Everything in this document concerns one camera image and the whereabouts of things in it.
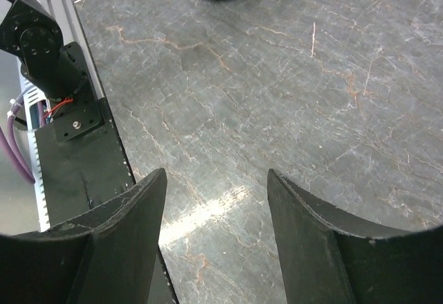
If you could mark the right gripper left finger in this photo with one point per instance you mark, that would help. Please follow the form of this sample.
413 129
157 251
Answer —
105 255

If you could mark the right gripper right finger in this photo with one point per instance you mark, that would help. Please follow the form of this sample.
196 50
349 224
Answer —
328 255

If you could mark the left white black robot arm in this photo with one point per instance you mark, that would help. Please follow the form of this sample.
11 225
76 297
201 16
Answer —
31 34

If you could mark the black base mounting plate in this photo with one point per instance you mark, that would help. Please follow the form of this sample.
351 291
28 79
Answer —
85 165

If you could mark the slotted cable duct rail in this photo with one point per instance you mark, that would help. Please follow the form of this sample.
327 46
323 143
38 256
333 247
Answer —
32 98

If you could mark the aluminium frame front rail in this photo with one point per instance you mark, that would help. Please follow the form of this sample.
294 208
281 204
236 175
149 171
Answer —
66 15

